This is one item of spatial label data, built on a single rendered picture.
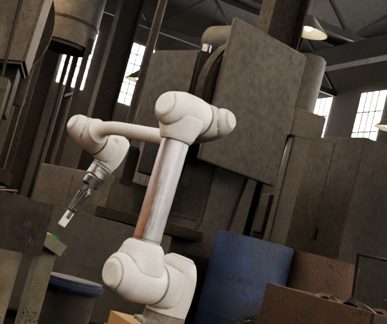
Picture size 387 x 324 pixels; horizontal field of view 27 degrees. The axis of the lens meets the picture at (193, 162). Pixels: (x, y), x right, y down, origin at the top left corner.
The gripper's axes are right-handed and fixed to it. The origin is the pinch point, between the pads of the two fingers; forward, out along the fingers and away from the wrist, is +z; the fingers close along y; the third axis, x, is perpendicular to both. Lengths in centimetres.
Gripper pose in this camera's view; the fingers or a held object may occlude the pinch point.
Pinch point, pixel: (66, 218)
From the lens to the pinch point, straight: 335.2
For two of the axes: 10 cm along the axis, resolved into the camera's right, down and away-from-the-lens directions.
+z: -5.5, 8.1, -2.2
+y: 3.9, 0.1, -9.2
